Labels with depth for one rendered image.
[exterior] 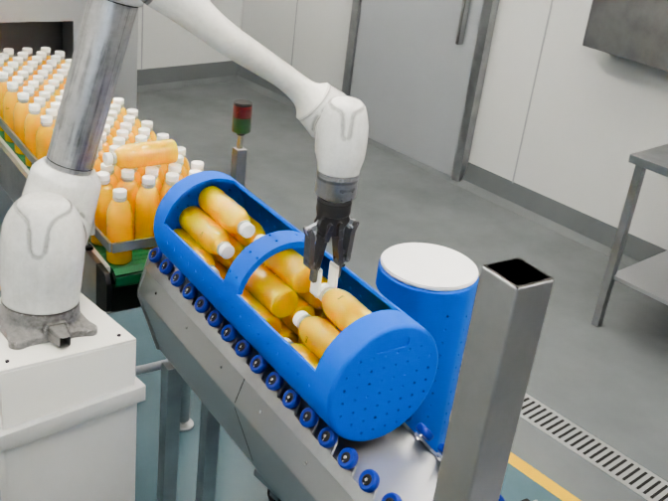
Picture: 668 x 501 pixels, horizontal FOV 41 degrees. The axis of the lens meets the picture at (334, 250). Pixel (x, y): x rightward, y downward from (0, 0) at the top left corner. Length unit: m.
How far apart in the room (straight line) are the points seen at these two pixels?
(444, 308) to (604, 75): 3.18
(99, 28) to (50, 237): 0.43
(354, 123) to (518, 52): 4.00
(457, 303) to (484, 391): 1.40
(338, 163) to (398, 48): 4.57
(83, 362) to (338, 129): 0.69
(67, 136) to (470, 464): 1.18
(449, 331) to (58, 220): 1.16
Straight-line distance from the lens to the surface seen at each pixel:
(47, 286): 1.84
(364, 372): 1.81
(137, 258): 2.69
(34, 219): 1.81
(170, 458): 2.89
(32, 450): 1.93
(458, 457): 1.14
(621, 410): 4.07
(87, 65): 1.92
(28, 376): 1.83
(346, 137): 1.81
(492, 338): 1.04
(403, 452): 1.98
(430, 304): 2.43
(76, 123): 1.95
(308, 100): 1.94
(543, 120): 5.68
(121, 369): 1.93
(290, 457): 2.02
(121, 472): 2.10
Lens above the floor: 2.14
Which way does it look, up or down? 26 degrees down
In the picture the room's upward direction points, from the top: 7 degrees clockwise
